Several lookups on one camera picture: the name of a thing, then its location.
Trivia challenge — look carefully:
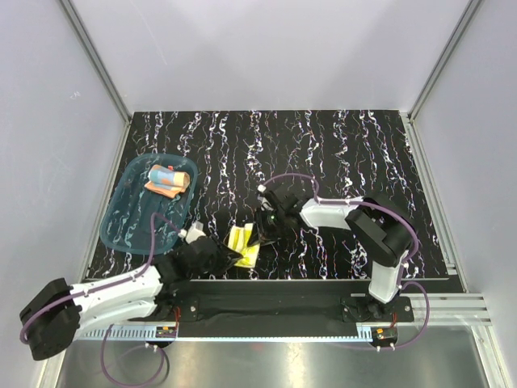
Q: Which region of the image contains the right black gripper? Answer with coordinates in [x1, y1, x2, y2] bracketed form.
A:
[249, 207, 288, 248]

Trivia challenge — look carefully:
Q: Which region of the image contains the yellow cream towel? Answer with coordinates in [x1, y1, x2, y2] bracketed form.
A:
[227, 223, 260, 269]

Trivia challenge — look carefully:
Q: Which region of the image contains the orange polka dot towel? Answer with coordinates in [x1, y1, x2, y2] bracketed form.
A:
[144, 164, 191, 199]

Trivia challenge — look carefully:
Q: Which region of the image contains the blue transparent plastic bin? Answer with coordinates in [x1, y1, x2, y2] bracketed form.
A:
[100, 154, 199, 255]

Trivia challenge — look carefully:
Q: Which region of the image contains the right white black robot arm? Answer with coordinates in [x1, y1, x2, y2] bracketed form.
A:
[247, 190, 418, 321]

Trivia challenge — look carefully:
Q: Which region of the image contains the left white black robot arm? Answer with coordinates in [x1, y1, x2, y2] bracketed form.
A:
[19, 237, 242, 361]

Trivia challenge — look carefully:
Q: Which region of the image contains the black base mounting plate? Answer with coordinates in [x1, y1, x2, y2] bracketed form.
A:
[140, 280, 414, 323]

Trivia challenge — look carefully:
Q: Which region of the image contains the left small connector box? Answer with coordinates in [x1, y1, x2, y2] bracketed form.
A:
[155, 326, 178, 338]

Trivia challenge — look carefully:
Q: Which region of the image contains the black marbled table mat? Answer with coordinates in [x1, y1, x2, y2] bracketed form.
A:
[85, 110, 464, 293]

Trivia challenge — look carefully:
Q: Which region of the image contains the right orange connector box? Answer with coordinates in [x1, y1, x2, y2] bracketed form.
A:
[372, 327, 398, 344]

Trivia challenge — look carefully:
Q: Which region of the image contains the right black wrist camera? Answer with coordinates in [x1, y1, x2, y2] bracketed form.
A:
[258, 183, 309, 213]

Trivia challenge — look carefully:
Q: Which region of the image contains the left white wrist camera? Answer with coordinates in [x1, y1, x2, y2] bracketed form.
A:
[179, 221, 206, 244]

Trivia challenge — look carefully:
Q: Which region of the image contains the aluminium front rail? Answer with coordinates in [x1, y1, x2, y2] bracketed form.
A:
[77, 293, 491, 342]

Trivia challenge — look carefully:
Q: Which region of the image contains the left aluminium frame post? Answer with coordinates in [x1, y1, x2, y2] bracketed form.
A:
[56, 0, 132, 126]

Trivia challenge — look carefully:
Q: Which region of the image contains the aluminium frame post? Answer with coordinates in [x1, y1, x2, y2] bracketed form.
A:
[407, 0, 484, 122]
[56, 0, 132, 126]

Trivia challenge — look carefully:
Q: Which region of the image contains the right aluminium frame post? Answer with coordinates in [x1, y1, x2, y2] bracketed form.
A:
[407, 0, 484, 122]

